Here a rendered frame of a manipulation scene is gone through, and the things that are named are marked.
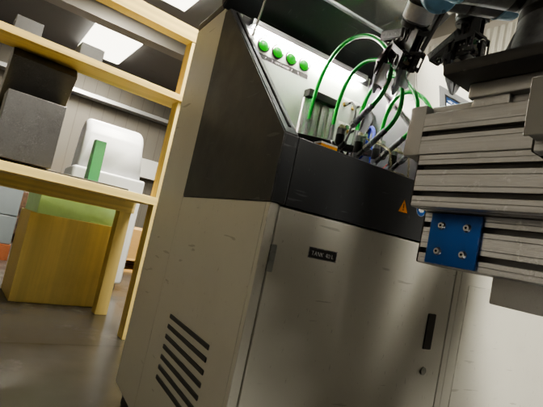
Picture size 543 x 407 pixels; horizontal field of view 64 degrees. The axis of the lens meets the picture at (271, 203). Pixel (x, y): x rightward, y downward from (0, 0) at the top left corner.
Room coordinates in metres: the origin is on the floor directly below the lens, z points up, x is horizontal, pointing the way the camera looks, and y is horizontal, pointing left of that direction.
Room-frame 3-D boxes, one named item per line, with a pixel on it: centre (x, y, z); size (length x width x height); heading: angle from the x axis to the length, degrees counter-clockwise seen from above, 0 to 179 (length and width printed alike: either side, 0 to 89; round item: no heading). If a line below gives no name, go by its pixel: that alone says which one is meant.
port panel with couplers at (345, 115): (1.69, -0.24, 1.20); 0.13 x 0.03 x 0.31; 120
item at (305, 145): (1.14, -0.29, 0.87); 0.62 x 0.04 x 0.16; 120
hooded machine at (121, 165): (4.00, 1.58, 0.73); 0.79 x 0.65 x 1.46; 35
